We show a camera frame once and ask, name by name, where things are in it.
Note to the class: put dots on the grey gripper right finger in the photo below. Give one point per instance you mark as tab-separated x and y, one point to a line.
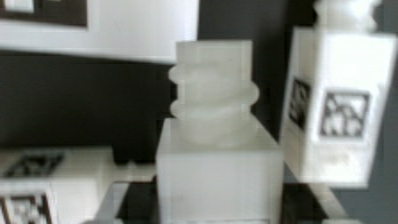
312	206

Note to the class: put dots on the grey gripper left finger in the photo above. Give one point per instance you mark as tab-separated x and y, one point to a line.
127	207

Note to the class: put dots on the white table leg front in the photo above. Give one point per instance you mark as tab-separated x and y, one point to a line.
56	182

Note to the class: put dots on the white table leg with tag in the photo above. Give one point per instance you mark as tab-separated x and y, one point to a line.
340	75

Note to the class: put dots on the white base tag plate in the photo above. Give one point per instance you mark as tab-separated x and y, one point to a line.
136	27

